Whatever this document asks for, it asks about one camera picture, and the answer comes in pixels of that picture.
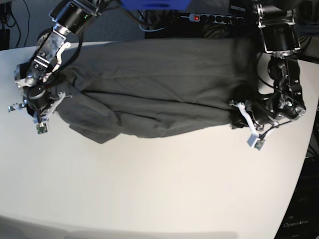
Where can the grey T-shirt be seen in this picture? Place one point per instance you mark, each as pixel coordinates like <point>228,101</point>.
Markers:
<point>157,87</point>

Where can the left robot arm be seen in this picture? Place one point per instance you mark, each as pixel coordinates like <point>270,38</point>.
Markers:
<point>276,22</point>

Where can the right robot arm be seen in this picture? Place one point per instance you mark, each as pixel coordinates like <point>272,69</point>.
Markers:
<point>69,17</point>

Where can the black power strip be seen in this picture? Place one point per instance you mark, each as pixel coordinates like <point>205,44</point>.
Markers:
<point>216,19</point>

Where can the blue plastic box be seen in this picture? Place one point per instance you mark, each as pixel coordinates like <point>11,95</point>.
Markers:
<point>155,4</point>

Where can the black OpenArm case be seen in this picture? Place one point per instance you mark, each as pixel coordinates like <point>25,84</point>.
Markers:
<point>301,220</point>

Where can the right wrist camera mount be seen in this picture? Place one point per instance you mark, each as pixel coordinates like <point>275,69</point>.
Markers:
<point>257,140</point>

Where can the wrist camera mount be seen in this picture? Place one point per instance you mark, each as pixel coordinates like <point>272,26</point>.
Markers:
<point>40,115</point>
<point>257,140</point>

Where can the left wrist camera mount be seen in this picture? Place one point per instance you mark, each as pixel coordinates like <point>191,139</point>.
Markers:
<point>40,115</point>

